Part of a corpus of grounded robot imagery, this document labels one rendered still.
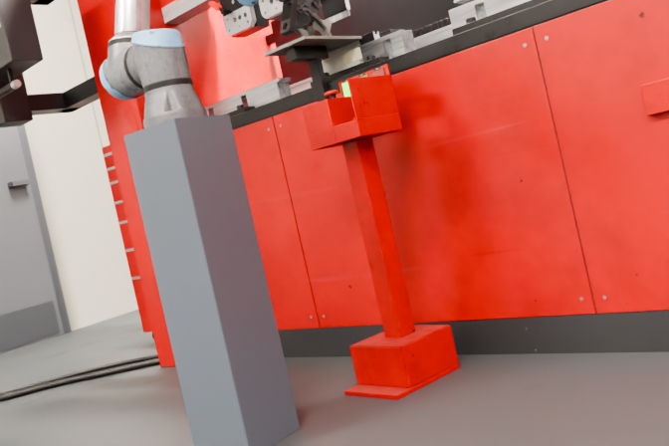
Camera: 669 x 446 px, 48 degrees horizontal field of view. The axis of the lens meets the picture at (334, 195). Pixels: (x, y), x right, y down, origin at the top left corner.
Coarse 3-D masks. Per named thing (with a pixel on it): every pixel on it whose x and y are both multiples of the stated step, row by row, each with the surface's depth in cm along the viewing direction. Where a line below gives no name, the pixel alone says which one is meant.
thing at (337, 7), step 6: (324, 0) 245; (330, 0) 244; (336, 0) 242; (342, 0) 240; (324, 6) 246; (330, 6) 244; (336, 6) 242; (342, 6) 241; (348, 6) 241; (324, 12) 246; (330, 12) 244; (336, 12) 243; (342, 12) 242; (348, 12) 240; (330, 18) 246; (336, 18) 244; (342, 18) 243
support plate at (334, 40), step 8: (296, 40) 220; (304, 40) 219; (312, 40) 222; (320, 40) 224; (328, 40) 227; (336, 40) 230; (344, 40) 233; (352, 40) 236; (280, 48) 224; (288, 48) 225; (328, 48) 239; (336, 48) 243
